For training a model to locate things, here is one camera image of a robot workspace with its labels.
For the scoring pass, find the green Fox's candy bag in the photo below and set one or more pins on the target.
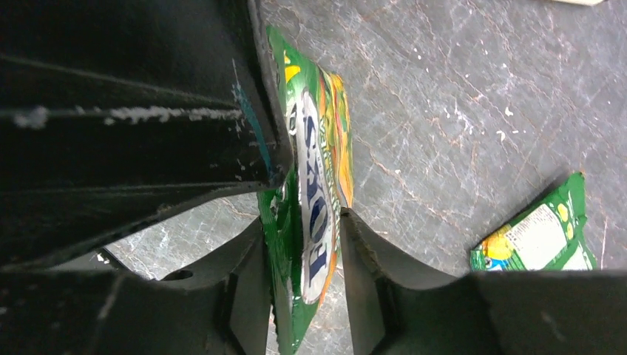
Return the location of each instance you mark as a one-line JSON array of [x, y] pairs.
[[301, 218]]

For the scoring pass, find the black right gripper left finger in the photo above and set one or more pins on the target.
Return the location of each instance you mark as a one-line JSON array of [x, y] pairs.
[[219, 304]]

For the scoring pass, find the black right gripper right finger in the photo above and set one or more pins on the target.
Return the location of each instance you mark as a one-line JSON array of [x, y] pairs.
[[399, 305]]

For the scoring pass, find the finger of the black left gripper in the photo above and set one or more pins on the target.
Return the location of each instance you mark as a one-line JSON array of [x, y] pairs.
[[116, 115]]

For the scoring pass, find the small green white candy bag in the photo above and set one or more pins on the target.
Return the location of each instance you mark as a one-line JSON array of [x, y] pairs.
[[548, 235]]

